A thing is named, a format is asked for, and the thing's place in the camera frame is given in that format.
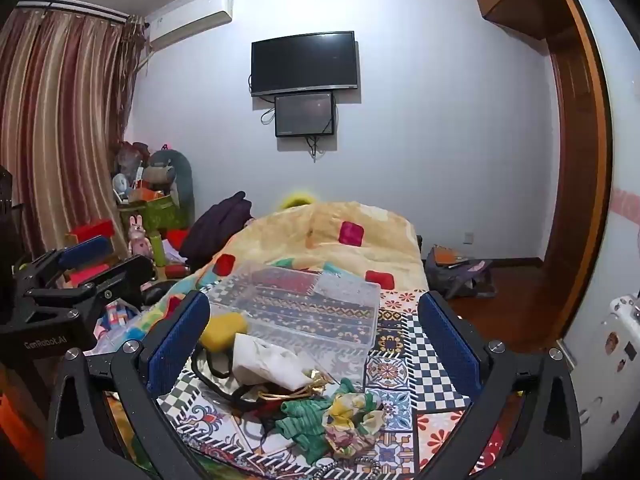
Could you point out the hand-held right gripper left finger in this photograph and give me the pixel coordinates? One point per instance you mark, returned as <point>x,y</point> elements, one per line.
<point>180,345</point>

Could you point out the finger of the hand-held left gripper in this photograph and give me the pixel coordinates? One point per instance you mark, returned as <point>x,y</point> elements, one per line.
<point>131,269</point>
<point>87,251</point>

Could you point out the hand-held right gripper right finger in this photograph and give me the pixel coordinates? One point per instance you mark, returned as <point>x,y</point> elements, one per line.
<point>447,345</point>

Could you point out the yellow soft pouch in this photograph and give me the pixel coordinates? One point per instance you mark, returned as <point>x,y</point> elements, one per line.
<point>222,332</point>

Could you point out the white cloth bag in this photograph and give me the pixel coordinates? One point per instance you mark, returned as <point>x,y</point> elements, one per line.
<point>270,360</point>

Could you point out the floral fabric scrunchie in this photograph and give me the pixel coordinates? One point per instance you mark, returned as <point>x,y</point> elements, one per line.
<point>350,417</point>

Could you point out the clear plastic storage box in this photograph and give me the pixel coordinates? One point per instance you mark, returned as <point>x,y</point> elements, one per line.
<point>320,305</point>

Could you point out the green knit cloth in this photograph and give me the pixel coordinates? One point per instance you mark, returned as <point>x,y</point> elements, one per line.
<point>302,420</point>

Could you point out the red gift box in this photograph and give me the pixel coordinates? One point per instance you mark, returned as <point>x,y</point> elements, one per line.
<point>90,232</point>

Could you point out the pink flat box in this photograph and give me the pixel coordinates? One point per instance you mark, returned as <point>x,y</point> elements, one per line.
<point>87,272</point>

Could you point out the pink rabbit toy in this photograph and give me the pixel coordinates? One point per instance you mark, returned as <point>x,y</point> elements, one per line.
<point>139,240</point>

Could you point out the green bottle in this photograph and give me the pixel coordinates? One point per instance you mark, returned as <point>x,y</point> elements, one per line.
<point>159,252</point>

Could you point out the red cylinder can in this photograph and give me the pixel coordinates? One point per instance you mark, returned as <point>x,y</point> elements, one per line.
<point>177,271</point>

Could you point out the red cloth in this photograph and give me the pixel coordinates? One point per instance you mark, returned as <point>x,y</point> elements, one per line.
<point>179,238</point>

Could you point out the green storage box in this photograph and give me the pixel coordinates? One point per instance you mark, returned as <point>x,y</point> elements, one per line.
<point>160,217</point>

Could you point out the patterned patchwork bed sheet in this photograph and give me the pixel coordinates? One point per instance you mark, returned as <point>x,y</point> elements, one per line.
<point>395,375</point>

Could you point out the grey purple backpack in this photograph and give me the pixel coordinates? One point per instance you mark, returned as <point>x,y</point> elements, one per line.
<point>462,277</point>

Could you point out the small white fan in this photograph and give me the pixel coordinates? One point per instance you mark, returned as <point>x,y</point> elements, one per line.
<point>121,190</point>

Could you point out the black speaker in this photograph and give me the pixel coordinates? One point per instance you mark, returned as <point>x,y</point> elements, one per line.
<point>7,220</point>

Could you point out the dark purple jacket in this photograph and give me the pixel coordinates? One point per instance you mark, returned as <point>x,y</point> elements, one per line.
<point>215,230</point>

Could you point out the grey plush toy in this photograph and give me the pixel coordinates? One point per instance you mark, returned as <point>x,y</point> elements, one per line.
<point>175,175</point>

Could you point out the striped red curtain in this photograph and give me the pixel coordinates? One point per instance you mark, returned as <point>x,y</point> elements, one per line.
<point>60,125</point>

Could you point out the yellow quilt with red squares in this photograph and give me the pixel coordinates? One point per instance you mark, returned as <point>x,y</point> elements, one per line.
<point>300,235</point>

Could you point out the white plastic drawer cabinet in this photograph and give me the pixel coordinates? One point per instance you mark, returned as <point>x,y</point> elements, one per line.
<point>620,360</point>

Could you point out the yellow green plush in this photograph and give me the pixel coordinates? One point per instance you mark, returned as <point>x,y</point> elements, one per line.
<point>295,201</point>

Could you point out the curtain rod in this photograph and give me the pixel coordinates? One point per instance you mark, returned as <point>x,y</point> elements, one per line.
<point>75,9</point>

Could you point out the white air conditioner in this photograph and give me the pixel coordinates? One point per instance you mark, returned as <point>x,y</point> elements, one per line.
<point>192,17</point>

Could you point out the white wall socket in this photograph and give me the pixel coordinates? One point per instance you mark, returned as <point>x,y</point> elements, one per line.
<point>468,238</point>

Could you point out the wooden door frame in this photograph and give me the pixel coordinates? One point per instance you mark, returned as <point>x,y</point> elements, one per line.
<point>580,170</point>

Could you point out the small black wall monitor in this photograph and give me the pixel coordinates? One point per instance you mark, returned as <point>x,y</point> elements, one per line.
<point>304,114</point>

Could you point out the large black wall television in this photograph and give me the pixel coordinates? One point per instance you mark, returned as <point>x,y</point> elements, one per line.
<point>305,62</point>

